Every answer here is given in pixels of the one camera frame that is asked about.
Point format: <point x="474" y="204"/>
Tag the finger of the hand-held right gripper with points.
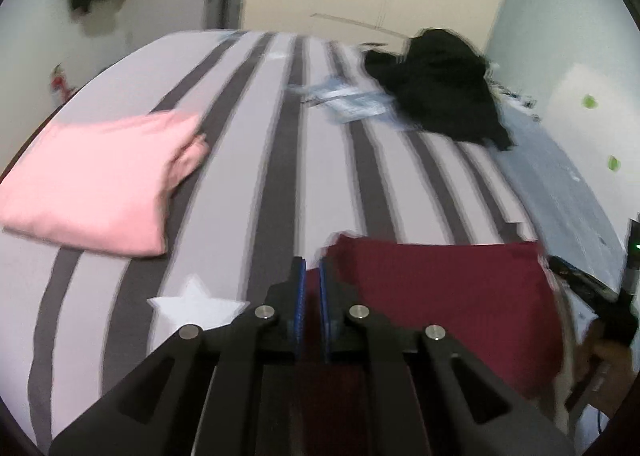
<point x="575" y="276"/>

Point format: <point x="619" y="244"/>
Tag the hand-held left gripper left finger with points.
<point x="301" y="306"/>

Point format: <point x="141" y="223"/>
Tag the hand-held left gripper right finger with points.
<point x="324" y="311"/>

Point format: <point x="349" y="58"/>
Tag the maroon t-shirt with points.
<point x="450" y="296"/>

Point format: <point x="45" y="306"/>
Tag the black garment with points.
<point x="440" y="86"/>

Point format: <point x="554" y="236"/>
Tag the person's right hand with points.
<point x="612" y="371"/>

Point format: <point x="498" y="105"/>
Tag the green apple sticker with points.
<point x="614" y="164"/>
<point x="590" y="101"/>

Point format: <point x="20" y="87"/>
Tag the striped bed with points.
<point x="240" y="161"/>

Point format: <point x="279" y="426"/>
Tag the white bed headboard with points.
<point x="570" y="101"/>

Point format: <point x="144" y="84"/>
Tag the folded pink garment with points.
<point x="95" y="176"/>

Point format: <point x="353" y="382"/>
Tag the grey suitcase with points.
<point x="227" y="4"/>

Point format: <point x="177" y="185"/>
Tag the red fire extinguisher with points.
<point x="60" y="82"/>

